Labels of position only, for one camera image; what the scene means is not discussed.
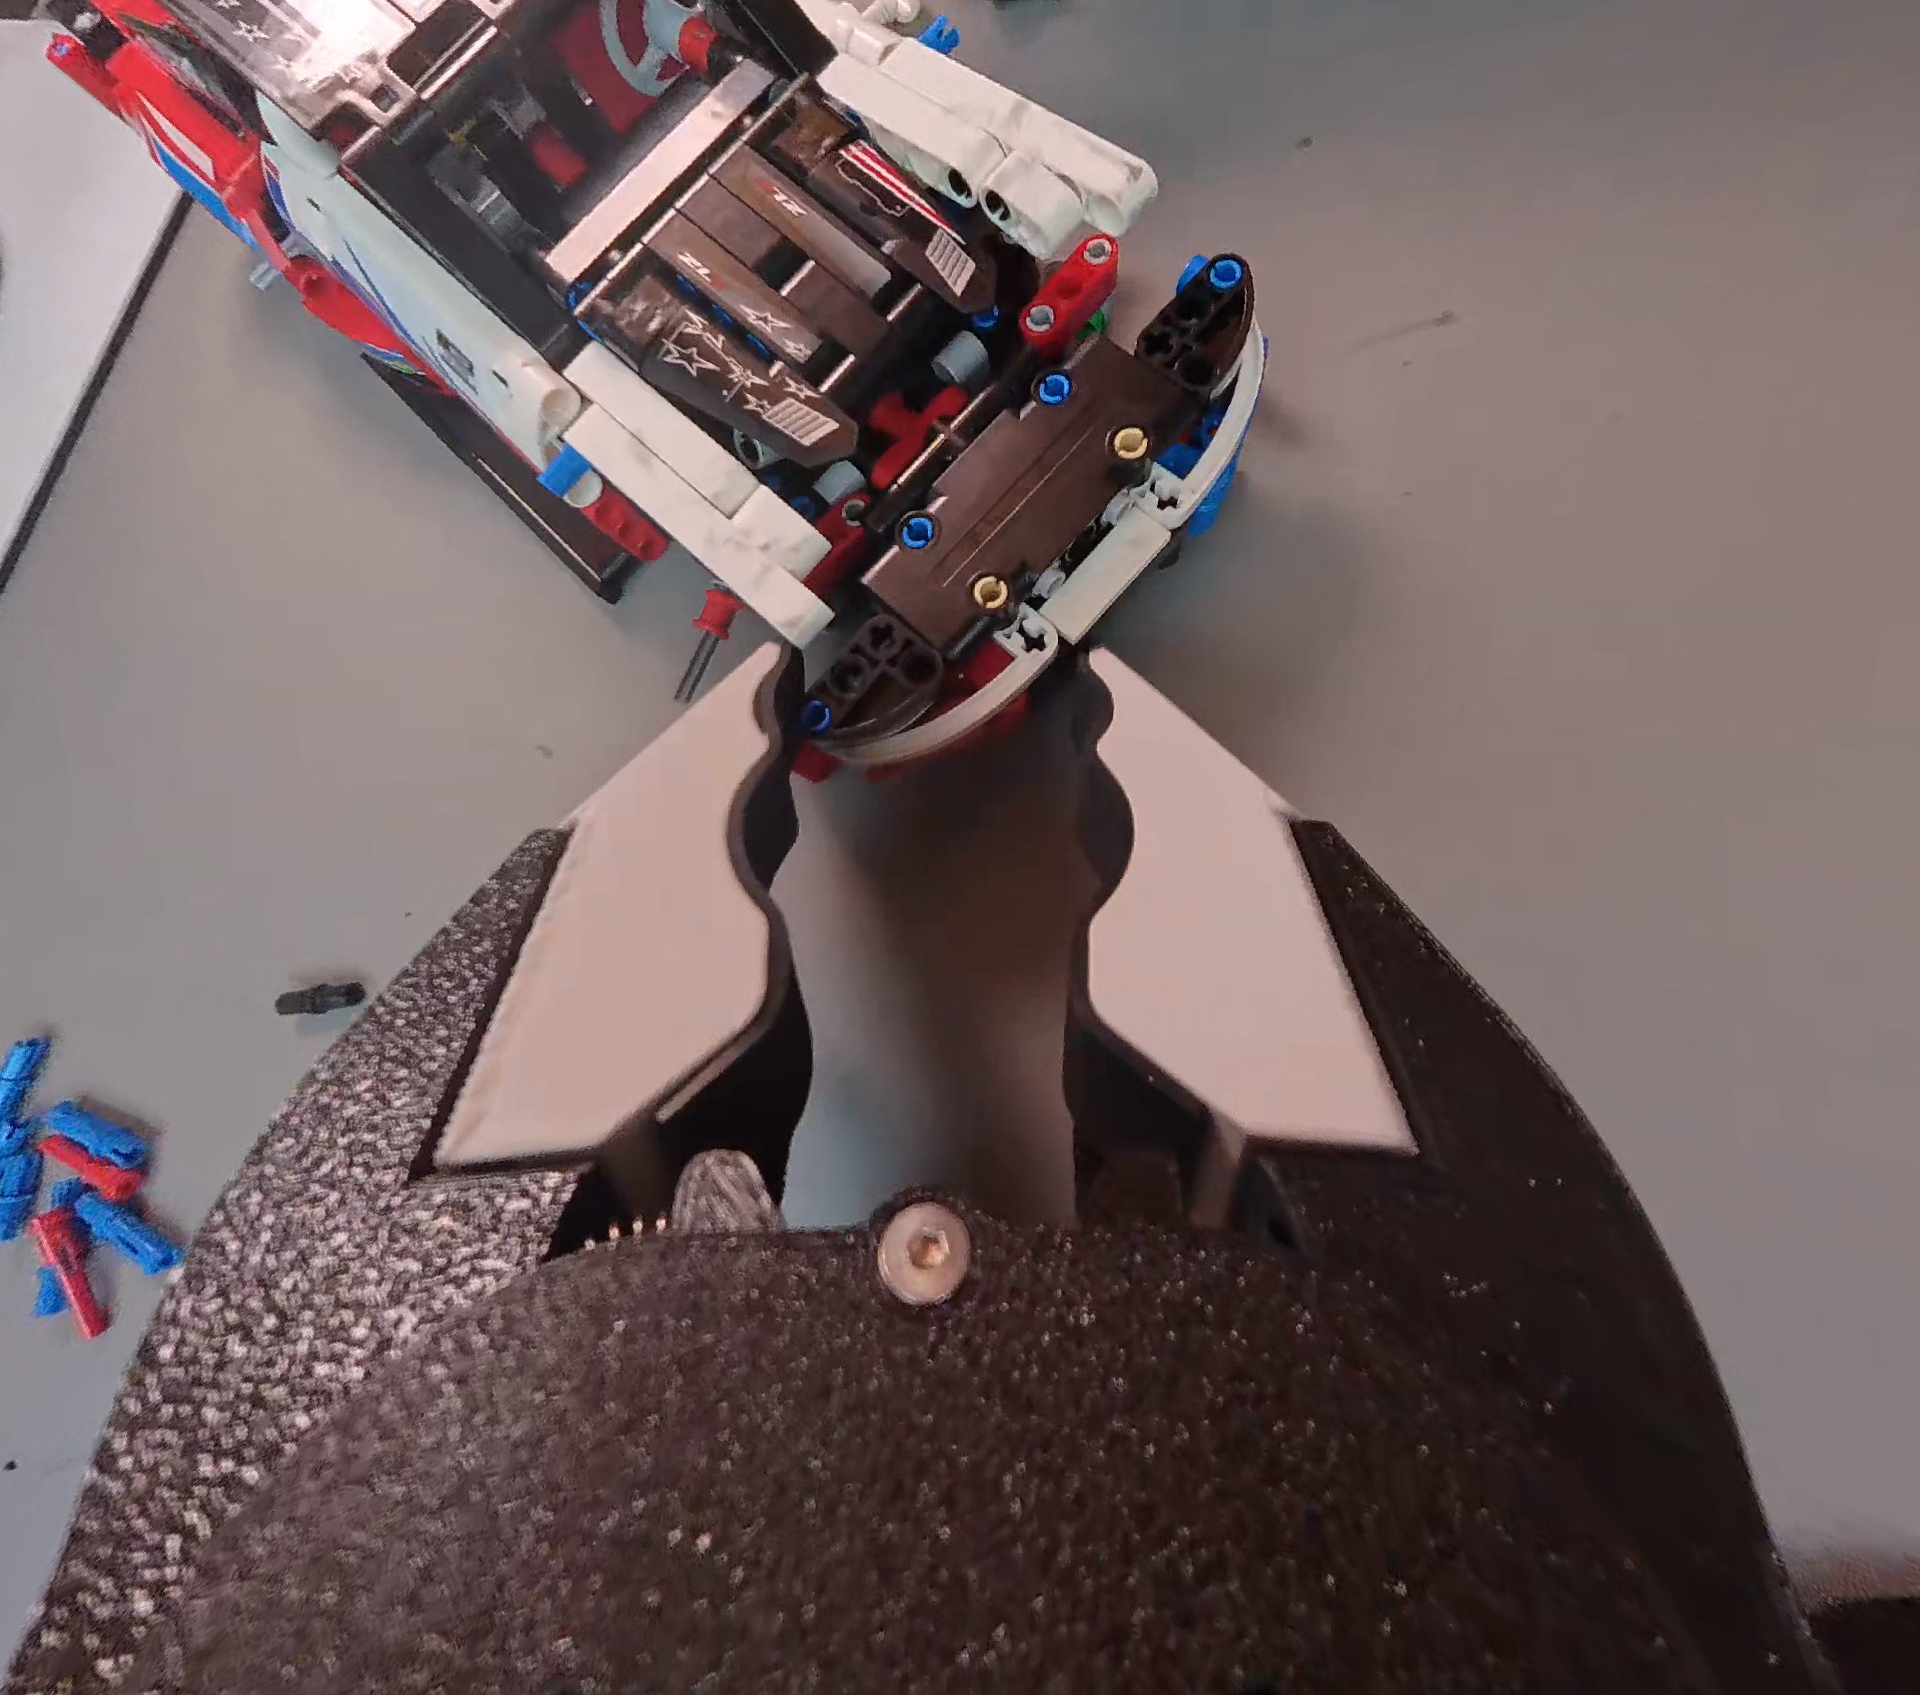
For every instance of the toy brick race car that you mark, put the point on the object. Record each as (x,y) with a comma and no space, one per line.
(720,271)

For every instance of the pile of blue red pins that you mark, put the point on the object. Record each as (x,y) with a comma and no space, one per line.
(91,1133)

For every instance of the black connector pin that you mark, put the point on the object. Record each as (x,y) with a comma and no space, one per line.
(318,996)

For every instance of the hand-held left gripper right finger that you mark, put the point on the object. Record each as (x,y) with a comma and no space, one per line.
(1246,975)

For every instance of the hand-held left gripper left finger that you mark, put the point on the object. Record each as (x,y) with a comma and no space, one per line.
(601,975)

